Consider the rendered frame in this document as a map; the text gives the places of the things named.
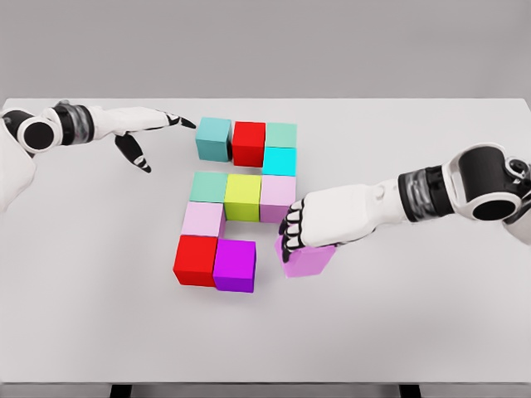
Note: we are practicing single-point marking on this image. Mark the orchid pink cube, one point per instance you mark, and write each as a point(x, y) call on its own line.
point(307, 262)

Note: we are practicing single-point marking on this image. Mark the sea green cube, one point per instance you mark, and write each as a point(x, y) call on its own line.
point(281, 134)
point(207, 186)

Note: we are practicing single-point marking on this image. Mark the pale pink cube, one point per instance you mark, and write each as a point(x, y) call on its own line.
point(202, 217)
point(276, 197)

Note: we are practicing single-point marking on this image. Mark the teal blue cube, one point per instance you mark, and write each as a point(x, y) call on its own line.
point(211, 139)

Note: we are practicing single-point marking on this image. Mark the yellow-green cube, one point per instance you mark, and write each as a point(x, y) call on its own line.
point(242, 197)

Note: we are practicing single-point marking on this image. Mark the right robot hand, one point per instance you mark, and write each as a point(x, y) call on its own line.
point(327, 219)

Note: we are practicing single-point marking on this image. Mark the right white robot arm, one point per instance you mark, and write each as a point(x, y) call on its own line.
point(464, 186)

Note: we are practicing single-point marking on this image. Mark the cyan cube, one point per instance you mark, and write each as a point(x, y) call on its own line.
point(279, 161)

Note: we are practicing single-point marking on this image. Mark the red cube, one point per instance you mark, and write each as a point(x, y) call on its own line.
point(195, 259)
point(248, 143)

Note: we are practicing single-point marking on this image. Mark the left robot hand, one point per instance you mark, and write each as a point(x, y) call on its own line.
point(137, 120)

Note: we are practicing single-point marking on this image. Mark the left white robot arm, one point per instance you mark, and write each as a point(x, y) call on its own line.
point(50, 128)

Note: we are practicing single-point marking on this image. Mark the magenta purple cube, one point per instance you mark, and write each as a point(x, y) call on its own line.
point(234, 265)

